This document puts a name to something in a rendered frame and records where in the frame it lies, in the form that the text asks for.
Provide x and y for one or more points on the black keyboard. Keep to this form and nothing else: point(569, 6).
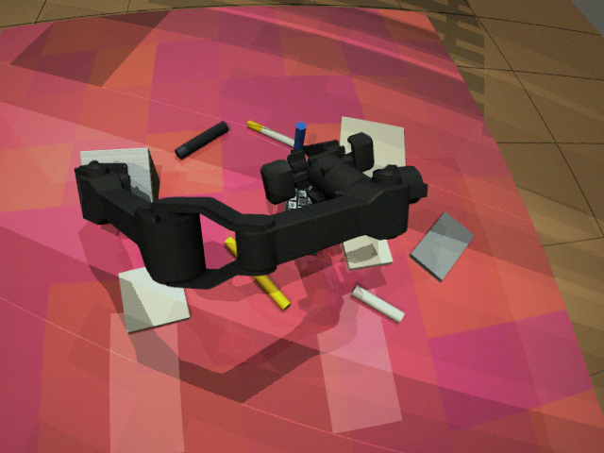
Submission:
point(301, 200)

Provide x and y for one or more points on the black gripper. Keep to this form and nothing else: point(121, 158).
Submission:
point(280, 178)

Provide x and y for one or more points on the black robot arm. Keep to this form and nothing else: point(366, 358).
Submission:
point(169, 236)

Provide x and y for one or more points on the pale beige flat rectangular panel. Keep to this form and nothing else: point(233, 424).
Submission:
point(388, 141)

